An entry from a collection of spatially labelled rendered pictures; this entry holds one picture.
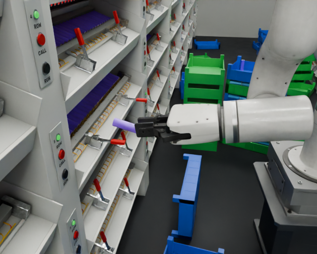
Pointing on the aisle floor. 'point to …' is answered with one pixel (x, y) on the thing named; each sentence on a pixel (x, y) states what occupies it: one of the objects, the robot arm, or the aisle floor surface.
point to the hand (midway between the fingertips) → (146, 126)
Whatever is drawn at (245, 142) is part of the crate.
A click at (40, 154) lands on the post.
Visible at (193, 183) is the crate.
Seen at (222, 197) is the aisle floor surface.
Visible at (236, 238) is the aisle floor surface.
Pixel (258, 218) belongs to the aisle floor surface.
